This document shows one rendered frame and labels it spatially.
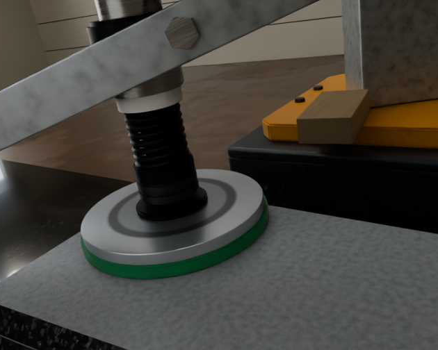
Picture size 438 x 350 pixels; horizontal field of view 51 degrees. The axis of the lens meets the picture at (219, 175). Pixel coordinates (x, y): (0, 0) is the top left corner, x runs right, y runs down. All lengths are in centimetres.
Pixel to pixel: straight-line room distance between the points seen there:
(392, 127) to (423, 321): 60
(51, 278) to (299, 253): 26
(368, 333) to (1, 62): 887
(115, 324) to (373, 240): 25
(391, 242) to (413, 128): 48
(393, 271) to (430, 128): 52
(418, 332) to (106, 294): 27
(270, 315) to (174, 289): 10
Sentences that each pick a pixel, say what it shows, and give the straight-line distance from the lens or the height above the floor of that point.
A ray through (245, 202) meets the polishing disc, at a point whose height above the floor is 85.
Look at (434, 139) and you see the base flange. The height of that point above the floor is 76.
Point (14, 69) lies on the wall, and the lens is 924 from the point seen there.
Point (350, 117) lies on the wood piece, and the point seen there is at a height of 83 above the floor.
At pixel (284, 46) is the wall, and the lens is 687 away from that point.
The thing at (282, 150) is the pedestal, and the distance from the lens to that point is 98.
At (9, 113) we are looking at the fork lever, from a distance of 49.
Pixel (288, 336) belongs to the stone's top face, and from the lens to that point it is 37.
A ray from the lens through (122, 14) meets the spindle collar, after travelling 46.
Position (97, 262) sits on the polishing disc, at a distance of 50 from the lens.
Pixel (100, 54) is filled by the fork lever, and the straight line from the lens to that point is 44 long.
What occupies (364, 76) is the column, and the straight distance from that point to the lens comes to 105.
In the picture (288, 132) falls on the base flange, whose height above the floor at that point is 76.
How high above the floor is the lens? 107
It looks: 22 degrees down
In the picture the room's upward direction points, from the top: 10 degrees counter-clockwise
